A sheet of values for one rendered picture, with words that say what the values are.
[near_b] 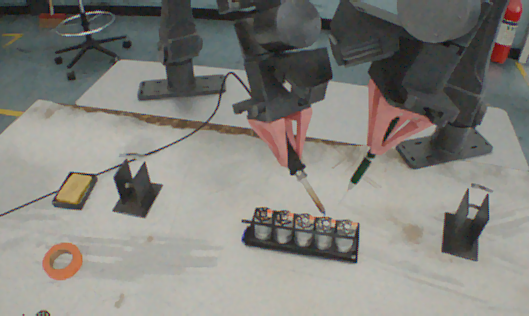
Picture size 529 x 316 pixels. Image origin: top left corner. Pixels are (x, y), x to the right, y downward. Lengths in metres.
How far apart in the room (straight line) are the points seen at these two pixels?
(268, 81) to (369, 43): 0.16
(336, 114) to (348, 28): 0.49
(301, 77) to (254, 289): 0.28
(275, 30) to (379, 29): 0.12
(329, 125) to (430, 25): 0.51
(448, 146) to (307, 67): 0.40
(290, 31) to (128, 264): 0.38
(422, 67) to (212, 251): 0.37
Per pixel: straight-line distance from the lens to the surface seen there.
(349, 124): 0.81
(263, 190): 0.65
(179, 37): 0.81
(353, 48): 0.37
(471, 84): 0.69
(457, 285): 0.60
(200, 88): 0.90
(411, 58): 0.38
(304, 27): 0.45
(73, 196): 0.69
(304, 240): 0.55
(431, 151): 0.78
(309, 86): 0.44
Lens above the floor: 1.22
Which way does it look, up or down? 41 degrees down
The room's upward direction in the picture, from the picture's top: straight up
